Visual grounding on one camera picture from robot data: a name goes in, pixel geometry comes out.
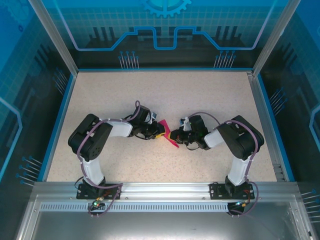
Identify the aluminium side rail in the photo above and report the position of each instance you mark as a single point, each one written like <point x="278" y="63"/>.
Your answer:
<point x="265" y="125"/>

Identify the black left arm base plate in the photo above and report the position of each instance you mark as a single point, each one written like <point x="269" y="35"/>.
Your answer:
<point x="112" y="192"/>

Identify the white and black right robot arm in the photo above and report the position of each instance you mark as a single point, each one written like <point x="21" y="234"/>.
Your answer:
<point x="213" y="138"/>

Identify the blue table edge strip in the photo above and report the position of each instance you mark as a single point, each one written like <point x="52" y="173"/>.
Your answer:
<point x="274" y="125"/>
<point x="60" y="126"/>
<point x="162" y="69"/>

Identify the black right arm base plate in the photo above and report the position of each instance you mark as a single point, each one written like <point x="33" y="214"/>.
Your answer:
<point x="215" y="191"/>

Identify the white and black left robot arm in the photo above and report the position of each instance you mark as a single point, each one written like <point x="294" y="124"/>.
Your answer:
<point x="121" y="128"/>

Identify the aluminium frame post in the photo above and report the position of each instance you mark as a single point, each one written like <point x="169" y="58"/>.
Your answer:
<point x="57" y="37"/>
<point x="275" y="37"/>

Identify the steel sheet panel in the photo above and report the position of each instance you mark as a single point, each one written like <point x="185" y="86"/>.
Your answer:
<point x="162" y="225"/>

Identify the aluminium mounting rail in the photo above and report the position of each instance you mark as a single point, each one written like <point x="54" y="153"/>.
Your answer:
<point x="165" y="191"/>

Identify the magenta cloth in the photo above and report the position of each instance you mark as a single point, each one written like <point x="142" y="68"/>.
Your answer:
<point x="163" y="123"/>

